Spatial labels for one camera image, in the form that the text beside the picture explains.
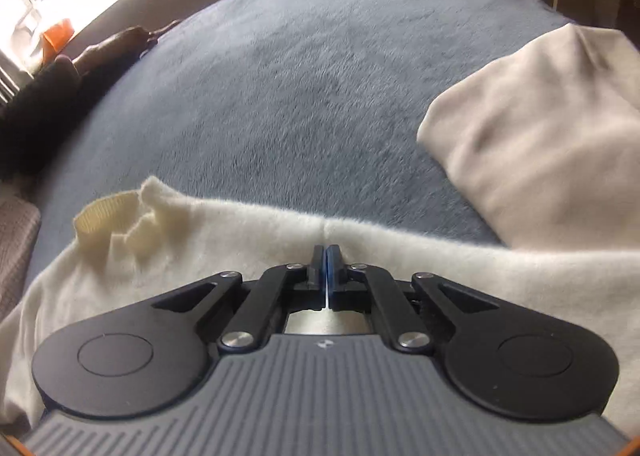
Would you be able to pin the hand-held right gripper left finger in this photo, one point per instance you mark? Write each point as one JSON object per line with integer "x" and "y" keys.
{"x": 317, "y": 268}

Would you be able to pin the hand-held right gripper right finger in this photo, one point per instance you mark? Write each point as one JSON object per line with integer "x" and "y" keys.
{"x": 332, "y": 271}

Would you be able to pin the cream deer sweater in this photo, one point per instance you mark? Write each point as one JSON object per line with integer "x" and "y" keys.
{"x": 225, "y": 236}

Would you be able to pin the beige folded garment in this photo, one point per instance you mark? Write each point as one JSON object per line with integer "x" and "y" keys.
{"x": 540, "y": 136}

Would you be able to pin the pink checked knit garment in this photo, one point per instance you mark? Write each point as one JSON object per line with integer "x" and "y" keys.
{"x": 17, "y": 246}

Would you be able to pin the orange bag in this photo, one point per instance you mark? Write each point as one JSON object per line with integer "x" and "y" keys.
{"x": 57, "y": 36}

